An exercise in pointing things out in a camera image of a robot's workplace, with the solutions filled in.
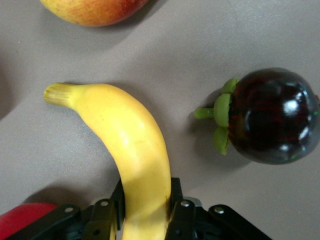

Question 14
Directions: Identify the brown table mat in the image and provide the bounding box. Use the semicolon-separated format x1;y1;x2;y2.
0;0;320;240

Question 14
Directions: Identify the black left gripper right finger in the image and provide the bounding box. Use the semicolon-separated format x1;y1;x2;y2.
165;177;274;240

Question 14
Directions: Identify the yellow banana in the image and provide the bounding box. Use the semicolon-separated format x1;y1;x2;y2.
43;82;174;240

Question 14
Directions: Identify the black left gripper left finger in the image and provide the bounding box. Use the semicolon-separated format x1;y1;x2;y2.
7;178;126;240

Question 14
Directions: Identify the dark purple mangosteen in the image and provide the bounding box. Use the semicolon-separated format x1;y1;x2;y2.
194;67;320;165

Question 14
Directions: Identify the red yellow mango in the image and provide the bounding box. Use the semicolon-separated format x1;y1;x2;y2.
38;0;151;28

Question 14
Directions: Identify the round red pomegranate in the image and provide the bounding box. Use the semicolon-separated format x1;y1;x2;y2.
0;202;58;239

